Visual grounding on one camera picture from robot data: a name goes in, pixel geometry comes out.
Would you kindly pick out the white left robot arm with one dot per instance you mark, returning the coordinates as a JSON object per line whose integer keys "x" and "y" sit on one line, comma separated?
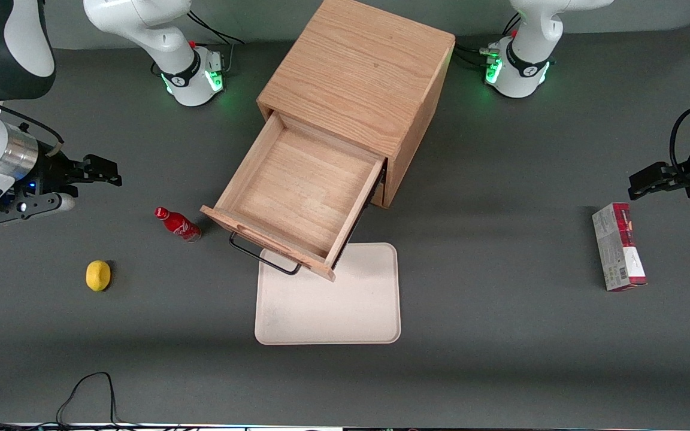
{"x": 524, "y": 66}

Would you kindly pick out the oak wooden drawer cabinet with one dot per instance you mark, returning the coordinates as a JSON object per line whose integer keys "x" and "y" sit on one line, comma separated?
{"x": 363, "y": 66}

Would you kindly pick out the grey and red carton box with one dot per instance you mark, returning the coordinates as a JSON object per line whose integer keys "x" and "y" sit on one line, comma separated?
{"x": 617, "y": 251}

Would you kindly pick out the cream rectangular plastic tray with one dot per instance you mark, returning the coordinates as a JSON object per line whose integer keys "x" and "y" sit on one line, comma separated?
{"x": 333, "y": 311}

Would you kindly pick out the yellow lemon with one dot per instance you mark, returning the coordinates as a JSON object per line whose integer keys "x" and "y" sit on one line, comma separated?
{"x": 98, "y": 276}

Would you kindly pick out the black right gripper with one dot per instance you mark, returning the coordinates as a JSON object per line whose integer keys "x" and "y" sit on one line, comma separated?
{"x": 54, "y": 173}

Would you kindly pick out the red soda bottle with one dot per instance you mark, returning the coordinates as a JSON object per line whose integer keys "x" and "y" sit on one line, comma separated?
{"x": 178, "y": 225}

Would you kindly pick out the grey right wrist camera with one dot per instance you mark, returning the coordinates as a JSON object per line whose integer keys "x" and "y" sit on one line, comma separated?
{"x": 27, "y": 206}

